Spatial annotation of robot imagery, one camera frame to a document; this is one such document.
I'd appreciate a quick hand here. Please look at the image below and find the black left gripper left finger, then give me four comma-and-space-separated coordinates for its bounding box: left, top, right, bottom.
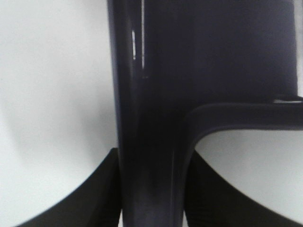
21, 148, 122, 227

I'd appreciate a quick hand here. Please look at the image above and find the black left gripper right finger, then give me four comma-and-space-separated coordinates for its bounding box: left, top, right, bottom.
184, 152, 301, 227

